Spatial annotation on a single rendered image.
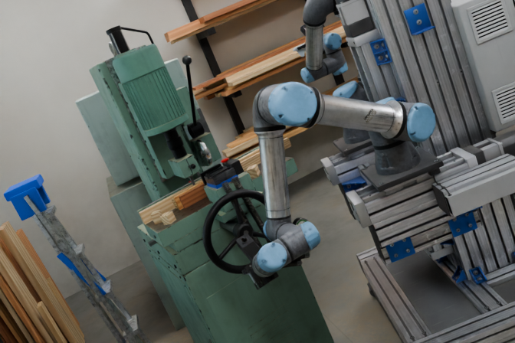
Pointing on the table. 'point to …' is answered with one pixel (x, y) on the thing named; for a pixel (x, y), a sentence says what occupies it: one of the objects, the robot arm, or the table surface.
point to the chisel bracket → (181, 167)
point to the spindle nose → (175, 143)
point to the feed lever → (192, 103)
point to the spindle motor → (150, 90)
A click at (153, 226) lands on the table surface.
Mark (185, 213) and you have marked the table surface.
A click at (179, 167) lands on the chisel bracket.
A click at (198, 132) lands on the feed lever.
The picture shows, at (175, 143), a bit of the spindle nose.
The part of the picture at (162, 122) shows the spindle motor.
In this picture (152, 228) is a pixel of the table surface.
